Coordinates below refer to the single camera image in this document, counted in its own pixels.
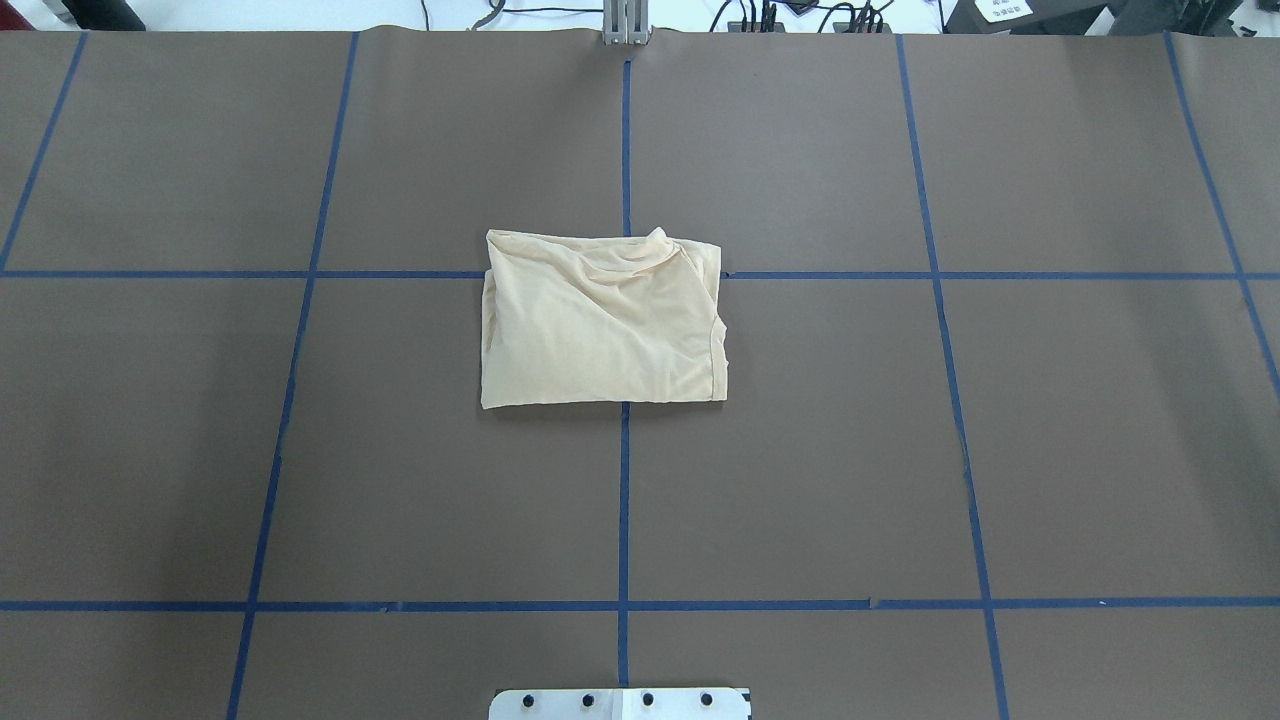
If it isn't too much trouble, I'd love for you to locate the cream long-sleeve printed shirt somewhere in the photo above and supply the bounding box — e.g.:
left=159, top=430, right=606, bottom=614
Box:
left=480, top=228, right=730, bottom=410

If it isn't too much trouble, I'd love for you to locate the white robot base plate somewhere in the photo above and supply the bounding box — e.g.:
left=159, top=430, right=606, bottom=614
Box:
left=488, top=687, right=753, bottom=719

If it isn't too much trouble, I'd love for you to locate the aluminium frame post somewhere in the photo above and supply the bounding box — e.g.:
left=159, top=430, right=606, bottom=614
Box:
left=602, top=0, right=652, bottom=46

